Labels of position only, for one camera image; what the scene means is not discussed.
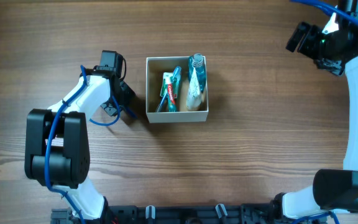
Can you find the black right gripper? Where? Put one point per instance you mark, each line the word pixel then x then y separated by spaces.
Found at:
pixel 311 33

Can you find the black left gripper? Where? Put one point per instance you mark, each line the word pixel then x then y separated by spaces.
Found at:
pixel 113 109

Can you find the blue disposable razor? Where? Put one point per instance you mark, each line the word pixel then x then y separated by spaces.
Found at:
pixel 130 112

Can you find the green Dettol soap bar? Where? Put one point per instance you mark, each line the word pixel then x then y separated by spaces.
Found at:
pixel 175 79

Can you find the Colgate toothpaste tube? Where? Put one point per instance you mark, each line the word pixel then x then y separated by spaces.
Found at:
pixel 170 98

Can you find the blue white toothbrush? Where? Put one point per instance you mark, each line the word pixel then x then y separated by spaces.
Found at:
pixel 163 101

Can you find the white lotion tube with leaves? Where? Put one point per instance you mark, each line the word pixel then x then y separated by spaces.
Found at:
pixel 193 100

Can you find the blue Listerine mouthwash bottle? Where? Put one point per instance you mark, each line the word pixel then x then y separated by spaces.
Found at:
pixel 196 62

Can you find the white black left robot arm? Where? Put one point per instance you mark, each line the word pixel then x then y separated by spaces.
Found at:
pixel 57 151

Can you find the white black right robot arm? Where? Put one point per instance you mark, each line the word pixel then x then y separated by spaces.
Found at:
pixel 332 190

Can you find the white open cardboard box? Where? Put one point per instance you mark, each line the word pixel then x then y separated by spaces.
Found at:
pixel 155 68

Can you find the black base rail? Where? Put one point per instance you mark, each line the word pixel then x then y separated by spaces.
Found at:
pixel 240 214

